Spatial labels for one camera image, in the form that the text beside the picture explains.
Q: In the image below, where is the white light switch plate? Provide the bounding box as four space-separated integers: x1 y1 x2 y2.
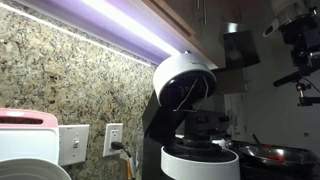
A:
58 124 90 166

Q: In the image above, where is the wooden upper cabinet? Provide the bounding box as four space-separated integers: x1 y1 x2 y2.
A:
141 0 273 69

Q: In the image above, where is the under-cabinet light strip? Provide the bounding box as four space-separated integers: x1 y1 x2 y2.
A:
13 0 183 66

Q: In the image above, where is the black camera on tripod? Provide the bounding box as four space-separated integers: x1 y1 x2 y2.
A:
273 71 320 106

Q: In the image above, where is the white wall outlet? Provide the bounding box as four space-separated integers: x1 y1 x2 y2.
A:
103 123 123 157

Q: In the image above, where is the steel frying pan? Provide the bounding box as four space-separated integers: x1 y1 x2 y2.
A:
239 133 318 168

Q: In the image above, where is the black power plug cable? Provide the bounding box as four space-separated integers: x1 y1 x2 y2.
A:
110 141 134 159

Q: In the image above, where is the pink white toaster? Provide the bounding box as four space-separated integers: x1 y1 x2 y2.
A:
0 108 59 164

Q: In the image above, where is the black white coffee maker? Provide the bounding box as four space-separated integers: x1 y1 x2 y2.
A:
142 53 241 180

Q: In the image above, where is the steel range hood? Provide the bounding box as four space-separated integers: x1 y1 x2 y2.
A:
223 22 260 70

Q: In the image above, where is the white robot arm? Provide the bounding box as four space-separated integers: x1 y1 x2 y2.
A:
263 0 320 76

